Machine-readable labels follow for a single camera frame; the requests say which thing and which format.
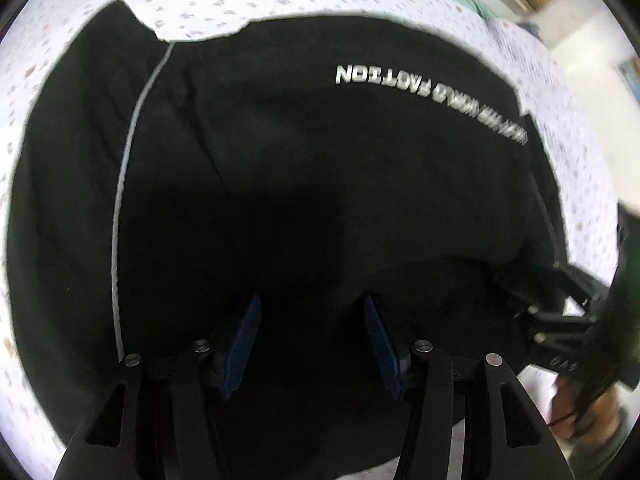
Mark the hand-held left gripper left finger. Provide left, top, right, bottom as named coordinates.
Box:
left=54, top=294, right=263, bottom=480

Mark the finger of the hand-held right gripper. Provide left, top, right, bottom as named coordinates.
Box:
left=525, top=310, right=601, bottom=348
left=492, top=264, right=610, bottom=317

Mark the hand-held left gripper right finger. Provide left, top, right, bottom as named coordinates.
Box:
left=363, top=294, right=575, bottom=480

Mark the black hooded jacket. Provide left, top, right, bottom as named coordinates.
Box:
left=5, top=0, right=621, bottom=480

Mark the person's right hand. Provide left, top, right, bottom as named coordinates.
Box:
left=550, top=374, right=629, bottom=443

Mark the colourful wall map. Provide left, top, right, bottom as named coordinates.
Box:
left=617, top=56, right=640, bottom=92

